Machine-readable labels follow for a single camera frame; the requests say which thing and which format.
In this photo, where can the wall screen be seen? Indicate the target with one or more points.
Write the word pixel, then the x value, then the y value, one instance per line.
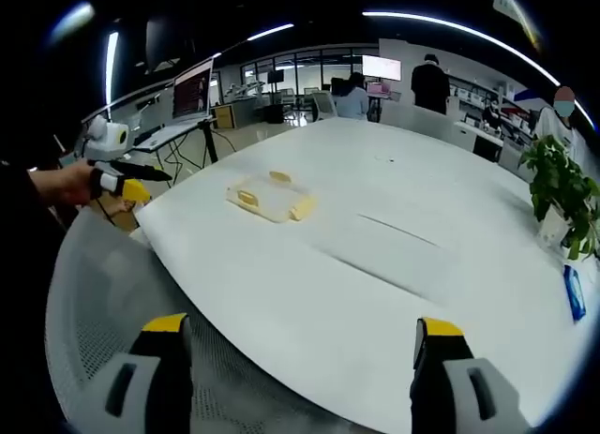
pixel 382 68

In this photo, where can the person's left hand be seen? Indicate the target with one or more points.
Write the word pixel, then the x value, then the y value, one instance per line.
pixel 70 183

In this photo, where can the open laptop on stand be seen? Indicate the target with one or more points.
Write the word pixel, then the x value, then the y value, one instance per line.
pixel 190 94

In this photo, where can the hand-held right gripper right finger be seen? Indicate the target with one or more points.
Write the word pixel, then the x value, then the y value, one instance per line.
pixel 445 396

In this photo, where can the long ceiling light strip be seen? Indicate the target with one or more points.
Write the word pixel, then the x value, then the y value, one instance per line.
pixel 469 32

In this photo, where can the blue packet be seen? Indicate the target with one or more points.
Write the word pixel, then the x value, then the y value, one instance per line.
pixel 575 293

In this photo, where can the white cabinet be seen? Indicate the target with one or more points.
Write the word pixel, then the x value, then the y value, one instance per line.
pixel 475 141

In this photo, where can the green potted plant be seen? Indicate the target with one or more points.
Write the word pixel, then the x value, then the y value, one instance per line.
pixel 565 181

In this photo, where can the white mesh office chair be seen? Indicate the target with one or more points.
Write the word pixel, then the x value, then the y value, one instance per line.
pixel 103 274

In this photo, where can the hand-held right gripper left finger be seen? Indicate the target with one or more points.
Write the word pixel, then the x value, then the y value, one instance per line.
pixel 140 396

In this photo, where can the short ceiling light strip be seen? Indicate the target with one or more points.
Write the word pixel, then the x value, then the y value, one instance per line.
pixel 271 32

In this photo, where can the grey office chair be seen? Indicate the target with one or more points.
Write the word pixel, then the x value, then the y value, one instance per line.
pixel 324 105

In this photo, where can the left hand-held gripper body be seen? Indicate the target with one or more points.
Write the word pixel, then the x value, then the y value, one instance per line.
pixel 105 141

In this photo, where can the clear plastic buckle box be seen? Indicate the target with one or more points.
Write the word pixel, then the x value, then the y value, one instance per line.
pixel 274 202

